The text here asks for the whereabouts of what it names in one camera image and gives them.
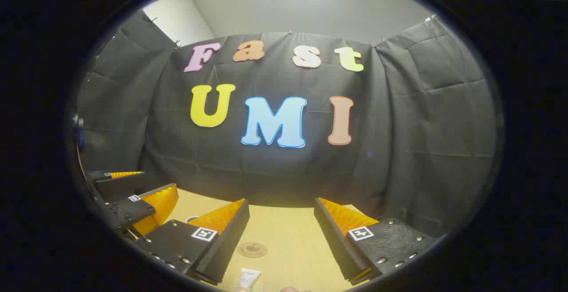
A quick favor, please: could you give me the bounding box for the round wooden coaster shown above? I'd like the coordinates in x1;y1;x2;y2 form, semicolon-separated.
237;242;268;258

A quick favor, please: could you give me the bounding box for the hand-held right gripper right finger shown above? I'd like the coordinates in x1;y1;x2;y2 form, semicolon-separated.
314;196;438;285

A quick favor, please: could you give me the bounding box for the white toothpaste tube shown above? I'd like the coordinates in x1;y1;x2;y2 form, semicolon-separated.
234;268;262;292

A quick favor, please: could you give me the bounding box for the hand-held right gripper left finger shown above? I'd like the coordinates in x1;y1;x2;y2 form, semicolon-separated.
133;198;250;285

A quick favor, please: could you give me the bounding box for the black backdrop cloth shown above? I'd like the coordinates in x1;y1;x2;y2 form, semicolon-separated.
75;10;497;239

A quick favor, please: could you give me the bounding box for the wooden desktop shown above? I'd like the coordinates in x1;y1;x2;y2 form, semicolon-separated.
162;188;387;292

